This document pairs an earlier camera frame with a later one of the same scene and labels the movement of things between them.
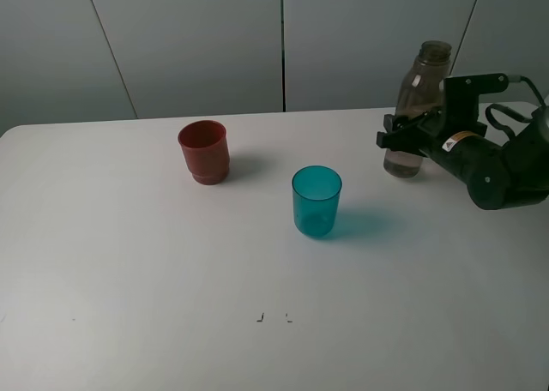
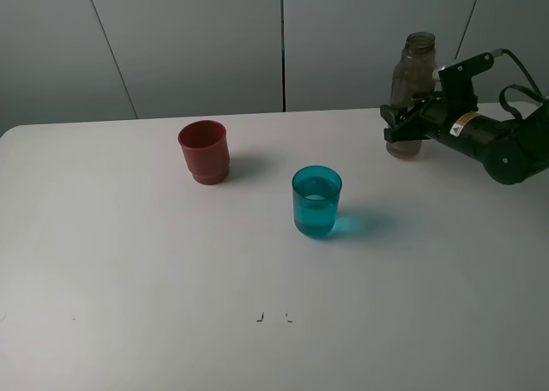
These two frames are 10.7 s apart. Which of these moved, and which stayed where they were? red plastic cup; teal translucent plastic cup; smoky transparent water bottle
Moved: smoky transparent water bottle
Stayed: red plastic cup; teal translucent plastic cup
